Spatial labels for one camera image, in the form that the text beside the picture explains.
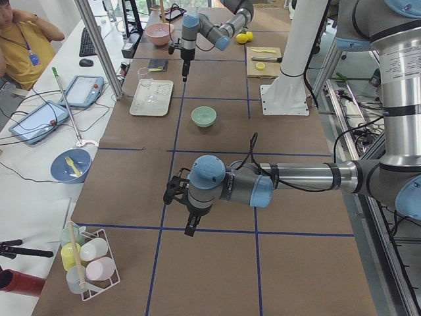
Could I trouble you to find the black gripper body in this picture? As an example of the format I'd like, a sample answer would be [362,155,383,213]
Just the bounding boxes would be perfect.
[181,49,195,82]
[184,205,211,237]

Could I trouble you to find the mint green bowl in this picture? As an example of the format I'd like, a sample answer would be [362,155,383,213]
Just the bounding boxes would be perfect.
[191,106,217,128]

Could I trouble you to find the pink bowl with ice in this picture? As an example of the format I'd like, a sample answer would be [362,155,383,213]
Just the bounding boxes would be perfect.
[144,23,174,47]

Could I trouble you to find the blue bowl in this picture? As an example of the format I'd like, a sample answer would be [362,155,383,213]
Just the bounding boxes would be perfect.
[50,148,92,184]

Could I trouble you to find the grey folded cloth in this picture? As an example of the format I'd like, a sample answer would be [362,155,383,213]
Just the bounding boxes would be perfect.
[147,59,168,72]

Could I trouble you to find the clear glass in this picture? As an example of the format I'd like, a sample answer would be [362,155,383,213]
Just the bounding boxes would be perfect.
[137,67,155,102]

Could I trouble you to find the cream bear tray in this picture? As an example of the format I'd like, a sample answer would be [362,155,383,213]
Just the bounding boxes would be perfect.
[129,80,174,117]

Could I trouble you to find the yellow lemon upper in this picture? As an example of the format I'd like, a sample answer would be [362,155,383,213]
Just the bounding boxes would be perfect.
[235,33,249,44]

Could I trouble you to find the yellow plastic knife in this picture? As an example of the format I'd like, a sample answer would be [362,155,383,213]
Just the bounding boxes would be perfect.
[251,49,276,53]

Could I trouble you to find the lemon half slice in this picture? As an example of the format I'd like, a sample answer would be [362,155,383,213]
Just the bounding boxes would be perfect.
[255,62,266,71]

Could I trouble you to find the wooden cutting board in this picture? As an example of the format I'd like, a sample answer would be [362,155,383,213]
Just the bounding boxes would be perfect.
[246,47,282,78]

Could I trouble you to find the black keyboard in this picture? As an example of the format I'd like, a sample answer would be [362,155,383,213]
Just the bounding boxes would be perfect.
[79,28,97,57]

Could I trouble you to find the black computer mouse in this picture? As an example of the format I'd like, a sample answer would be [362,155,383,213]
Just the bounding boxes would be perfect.
[79,58,93,67]

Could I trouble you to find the far teach pendant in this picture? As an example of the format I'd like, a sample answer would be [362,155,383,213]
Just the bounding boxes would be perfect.
[64,75,105,108]

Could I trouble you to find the teach pendant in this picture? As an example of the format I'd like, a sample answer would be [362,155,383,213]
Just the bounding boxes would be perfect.
[9,101,69,145]
[64,75,105,108]

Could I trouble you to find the white cup rack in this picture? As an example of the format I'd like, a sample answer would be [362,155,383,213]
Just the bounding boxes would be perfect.
[60,221,120,302]

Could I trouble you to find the long grabber stick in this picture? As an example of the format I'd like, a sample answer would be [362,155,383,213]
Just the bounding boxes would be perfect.
[51,67,99,147]

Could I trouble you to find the yellow plastic fork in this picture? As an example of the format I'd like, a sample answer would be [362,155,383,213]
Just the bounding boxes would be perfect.
[65,156,82,177]

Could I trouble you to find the person in yellow shirt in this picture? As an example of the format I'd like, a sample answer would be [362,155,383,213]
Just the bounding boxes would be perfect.
[1,1,65,90]

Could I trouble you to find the near teach pendant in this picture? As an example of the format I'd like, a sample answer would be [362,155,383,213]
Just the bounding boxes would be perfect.
[9,101,69,145]

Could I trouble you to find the black tripod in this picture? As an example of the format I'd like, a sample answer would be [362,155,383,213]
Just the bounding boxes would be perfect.
[1,239,54,259]

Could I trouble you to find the red cylinder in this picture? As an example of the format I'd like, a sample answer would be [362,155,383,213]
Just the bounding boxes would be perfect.
[1,269,45,297]

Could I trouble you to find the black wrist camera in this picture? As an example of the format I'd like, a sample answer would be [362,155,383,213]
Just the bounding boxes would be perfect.
[163,168,190,205]

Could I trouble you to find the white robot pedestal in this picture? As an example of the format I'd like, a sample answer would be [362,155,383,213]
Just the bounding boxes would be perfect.
[260,0,329,116]

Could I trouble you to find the aluminium frame post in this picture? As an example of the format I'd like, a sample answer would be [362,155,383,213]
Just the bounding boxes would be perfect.
[74,0,123,100]

